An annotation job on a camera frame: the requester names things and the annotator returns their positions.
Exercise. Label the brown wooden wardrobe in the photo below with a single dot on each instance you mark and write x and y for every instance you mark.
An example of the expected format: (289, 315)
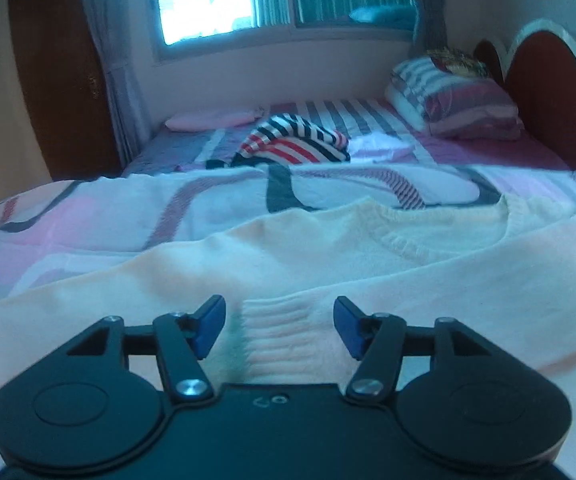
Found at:
(53, 70)

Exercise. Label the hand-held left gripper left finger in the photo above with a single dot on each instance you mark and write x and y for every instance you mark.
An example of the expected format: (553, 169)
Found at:
(210, 322)

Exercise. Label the grey striped pillow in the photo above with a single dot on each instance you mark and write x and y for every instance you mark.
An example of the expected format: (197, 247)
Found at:
(418, 77)

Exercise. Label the pink striped pillow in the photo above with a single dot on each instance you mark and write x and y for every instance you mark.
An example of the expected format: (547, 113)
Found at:
(473, 110)

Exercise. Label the teal cloth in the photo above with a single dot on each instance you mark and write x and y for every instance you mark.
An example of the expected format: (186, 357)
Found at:
(383, 15)

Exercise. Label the red white wooden headboard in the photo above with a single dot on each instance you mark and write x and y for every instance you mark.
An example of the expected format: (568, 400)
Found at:
(548, 90)

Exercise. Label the grey curtain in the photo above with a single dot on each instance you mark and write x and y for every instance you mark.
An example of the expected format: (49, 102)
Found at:
(430, 5)
(113, 60)

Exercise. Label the pink patterned white blanket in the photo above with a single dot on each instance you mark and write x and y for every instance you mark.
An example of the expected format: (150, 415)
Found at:
(118, 210)

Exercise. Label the yellow printed cushion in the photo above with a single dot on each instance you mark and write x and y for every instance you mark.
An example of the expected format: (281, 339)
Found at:
(460, 62)

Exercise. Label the navy red striped garment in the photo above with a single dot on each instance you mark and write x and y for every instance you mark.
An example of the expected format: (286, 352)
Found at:
(288, 145)

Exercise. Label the cream knit sweater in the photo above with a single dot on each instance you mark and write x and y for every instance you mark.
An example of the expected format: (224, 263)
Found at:
(318, 250)

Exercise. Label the white folded cloth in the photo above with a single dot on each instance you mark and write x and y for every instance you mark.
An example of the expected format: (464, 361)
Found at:
(380, 146)

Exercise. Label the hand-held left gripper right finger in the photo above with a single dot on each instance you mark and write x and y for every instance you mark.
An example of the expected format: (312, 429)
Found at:
(346, 325)

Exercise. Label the small pink pillow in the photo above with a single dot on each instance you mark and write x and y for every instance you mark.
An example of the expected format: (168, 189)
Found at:
(208, 119)

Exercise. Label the striped bed sheet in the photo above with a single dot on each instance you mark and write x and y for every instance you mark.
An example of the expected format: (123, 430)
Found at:
(368, 115)

